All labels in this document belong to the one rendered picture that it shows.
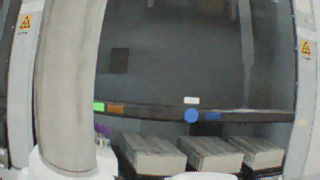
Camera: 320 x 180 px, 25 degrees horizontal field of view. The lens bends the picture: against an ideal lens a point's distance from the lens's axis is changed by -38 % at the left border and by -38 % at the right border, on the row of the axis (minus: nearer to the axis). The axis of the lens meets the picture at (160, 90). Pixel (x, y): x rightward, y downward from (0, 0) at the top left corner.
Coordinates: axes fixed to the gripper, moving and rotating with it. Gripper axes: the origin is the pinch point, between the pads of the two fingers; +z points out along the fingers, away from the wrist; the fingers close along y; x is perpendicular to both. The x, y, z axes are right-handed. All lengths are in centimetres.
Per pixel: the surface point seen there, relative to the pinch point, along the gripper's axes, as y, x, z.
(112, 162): -6, 70, 34
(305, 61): 48, 75, 5
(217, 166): 19, 74, 35
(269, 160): 36, 74, 35
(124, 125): 2, 135, 31
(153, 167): 4, 74, 35
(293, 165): 48, 75, 38
